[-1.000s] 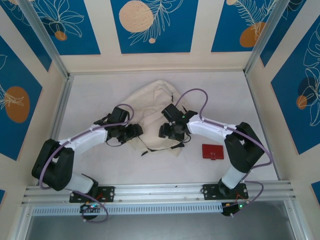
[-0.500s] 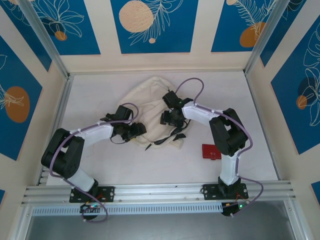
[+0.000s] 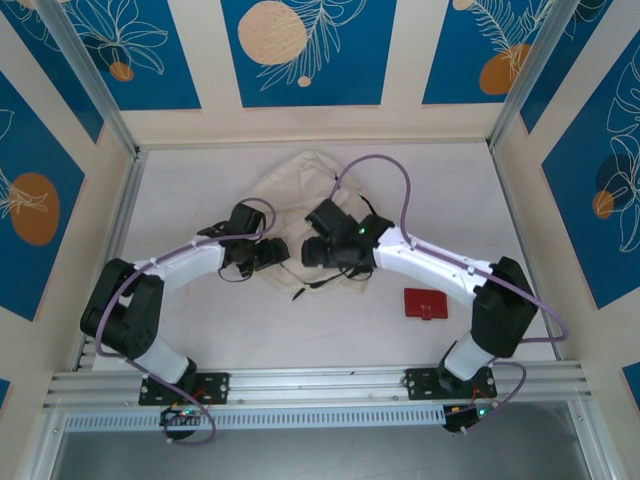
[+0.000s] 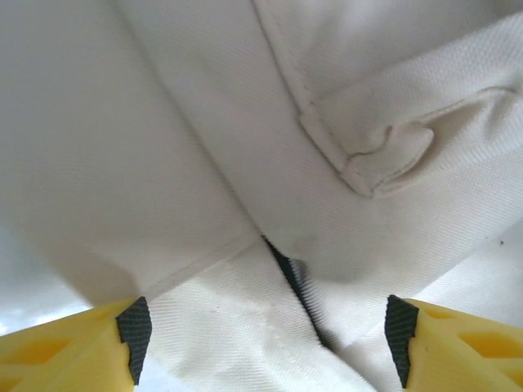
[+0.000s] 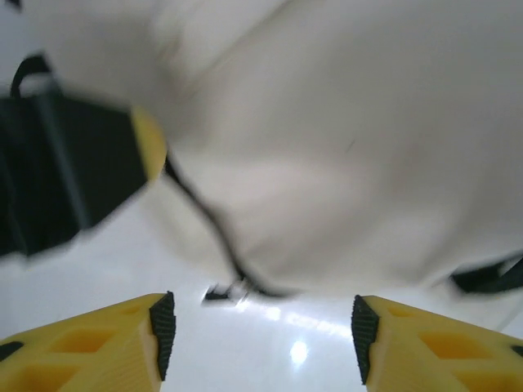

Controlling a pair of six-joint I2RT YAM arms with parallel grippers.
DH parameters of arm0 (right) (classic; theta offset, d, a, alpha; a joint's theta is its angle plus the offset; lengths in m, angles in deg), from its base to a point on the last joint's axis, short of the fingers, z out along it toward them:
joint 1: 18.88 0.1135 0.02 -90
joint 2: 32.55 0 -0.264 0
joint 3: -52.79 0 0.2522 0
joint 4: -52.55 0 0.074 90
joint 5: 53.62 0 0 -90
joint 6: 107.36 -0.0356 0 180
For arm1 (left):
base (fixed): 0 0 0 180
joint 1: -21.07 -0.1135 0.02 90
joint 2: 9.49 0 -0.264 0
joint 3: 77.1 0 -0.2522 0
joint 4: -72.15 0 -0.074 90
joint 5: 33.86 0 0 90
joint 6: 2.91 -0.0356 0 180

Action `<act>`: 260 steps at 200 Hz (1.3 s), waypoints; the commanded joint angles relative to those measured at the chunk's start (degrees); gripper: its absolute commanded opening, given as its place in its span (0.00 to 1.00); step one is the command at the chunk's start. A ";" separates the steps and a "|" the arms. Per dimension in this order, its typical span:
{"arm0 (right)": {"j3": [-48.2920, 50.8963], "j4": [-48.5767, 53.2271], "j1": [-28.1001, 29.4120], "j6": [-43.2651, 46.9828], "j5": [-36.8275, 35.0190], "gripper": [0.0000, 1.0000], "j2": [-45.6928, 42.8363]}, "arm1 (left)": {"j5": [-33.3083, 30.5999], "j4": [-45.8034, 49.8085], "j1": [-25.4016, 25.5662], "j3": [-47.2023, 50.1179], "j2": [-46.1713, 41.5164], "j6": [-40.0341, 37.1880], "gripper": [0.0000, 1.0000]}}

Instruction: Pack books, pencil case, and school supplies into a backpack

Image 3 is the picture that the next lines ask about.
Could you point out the cream fabric backpack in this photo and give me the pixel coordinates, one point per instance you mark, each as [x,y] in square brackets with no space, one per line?
[300,175]

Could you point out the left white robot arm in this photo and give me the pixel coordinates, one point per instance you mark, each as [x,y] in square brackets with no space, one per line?
[185,260]

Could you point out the red pencil case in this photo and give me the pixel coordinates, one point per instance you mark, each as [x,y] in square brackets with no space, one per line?
[425,300]

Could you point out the small controller board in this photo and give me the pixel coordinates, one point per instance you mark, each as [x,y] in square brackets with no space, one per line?
[480,413]
[185,413]

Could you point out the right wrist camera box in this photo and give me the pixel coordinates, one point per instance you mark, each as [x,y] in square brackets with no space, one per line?
[330,216]

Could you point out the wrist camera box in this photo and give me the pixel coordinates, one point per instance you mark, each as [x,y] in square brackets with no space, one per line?
[330,216]
[247,218]

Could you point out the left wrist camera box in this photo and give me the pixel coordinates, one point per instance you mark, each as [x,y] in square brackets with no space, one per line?
[247,218]

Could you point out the aluminium mounting rail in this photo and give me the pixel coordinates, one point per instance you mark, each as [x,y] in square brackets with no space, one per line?
[310,385]

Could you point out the aluminium side rail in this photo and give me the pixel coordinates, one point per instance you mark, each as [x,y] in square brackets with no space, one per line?
[511,200]
[126,200]

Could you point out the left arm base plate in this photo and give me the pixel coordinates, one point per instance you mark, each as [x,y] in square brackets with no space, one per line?
[220,389]

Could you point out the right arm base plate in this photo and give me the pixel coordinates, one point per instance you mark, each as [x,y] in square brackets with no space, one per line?
[420,385]

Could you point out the aluminium frame post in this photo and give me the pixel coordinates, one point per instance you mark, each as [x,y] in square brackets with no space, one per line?
[534,75]
[89,75]

